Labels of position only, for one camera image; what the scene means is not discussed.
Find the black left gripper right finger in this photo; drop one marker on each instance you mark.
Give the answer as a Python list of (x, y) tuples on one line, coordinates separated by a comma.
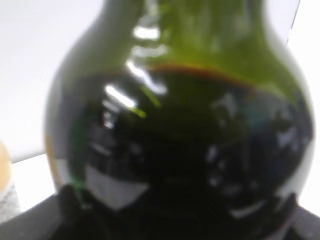
[(291, 222)]

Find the orange juice bottle white cap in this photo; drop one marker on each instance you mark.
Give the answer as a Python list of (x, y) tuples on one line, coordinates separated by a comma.
[(9, 201)]

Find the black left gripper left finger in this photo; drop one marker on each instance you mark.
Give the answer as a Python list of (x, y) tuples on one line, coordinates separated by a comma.
[(59, 217)]

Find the dark red wine bottle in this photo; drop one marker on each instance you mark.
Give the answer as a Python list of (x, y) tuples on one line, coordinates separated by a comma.
[(183, 109)]

